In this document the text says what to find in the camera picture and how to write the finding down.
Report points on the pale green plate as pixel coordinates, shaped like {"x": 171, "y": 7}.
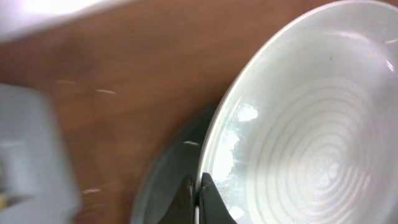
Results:
{"x": 307, "y": 132}

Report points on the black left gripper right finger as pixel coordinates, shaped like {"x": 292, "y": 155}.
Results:
{"x": 212, "y": 209}

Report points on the grey dishwasher rack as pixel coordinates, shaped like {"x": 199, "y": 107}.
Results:
{"x": 37, "y": 180}

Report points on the round black tray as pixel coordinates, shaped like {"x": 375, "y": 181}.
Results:
{"x": 179, "y": 159}

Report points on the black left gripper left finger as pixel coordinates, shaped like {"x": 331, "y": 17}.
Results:
{"x": 182, "y": 207}

